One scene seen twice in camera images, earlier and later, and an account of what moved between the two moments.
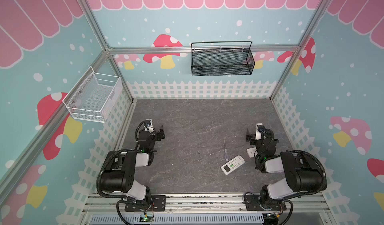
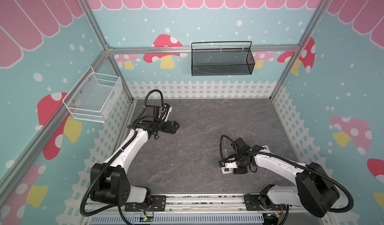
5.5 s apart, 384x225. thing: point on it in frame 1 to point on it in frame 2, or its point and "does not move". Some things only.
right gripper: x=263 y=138 to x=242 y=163
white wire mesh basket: x=93 y=98 does not move
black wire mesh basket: x=211 y=58 does not move
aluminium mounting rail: x=92 y=204 does not move
